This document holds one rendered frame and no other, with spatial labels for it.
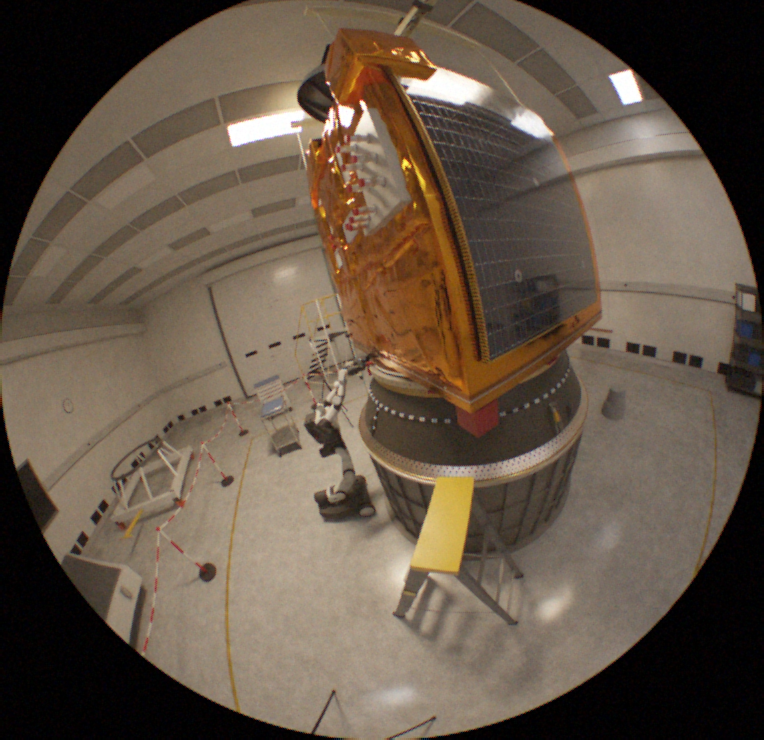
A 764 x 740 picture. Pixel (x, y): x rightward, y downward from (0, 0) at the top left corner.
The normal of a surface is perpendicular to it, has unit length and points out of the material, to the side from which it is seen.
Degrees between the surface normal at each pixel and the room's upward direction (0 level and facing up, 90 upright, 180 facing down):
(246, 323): 90
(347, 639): 0
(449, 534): 0
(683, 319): 90
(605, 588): 0
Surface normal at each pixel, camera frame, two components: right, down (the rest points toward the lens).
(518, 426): -0.14, -0.18
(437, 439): -0.57, -0.11
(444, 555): -0.25, -0.93
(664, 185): -0.90, 0.33
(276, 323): 0.37, 0.17
